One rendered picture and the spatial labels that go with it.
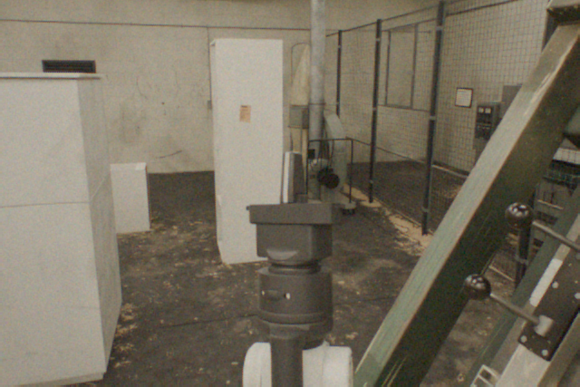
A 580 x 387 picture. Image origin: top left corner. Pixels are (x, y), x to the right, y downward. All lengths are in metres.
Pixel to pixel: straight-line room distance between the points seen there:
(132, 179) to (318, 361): 4.82
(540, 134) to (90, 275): 2.32
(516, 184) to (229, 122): 3.25
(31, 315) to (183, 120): 5.98
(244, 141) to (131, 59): 4.65
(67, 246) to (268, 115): 2.12
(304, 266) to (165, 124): 7.92
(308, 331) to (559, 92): 0.69
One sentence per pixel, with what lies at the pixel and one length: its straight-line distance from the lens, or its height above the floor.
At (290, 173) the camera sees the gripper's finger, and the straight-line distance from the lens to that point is 0.52.
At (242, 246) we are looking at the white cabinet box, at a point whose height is 0.17.
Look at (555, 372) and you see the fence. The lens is 0.78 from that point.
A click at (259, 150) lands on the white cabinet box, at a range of 4.06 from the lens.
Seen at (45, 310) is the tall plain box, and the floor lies 0.49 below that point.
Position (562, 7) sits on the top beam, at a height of 1.86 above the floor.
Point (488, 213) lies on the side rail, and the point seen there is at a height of 1.48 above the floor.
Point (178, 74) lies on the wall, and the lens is 8.34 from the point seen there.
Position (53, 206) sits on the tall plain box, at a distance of 2.63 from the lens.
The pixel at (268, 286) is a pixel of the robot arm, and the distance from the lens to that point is 0.51.
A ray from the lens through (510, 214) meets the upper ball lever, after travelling 0.72.
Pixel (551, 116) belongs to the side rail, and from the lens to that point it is 1.00.
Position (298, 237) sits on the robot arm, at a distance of 0.50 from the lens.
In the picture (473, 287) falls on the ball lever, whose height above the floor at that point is 1.44.
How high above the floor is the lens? 1.73
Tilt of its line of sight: 13 degrees down
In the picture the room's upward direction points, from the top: straight up
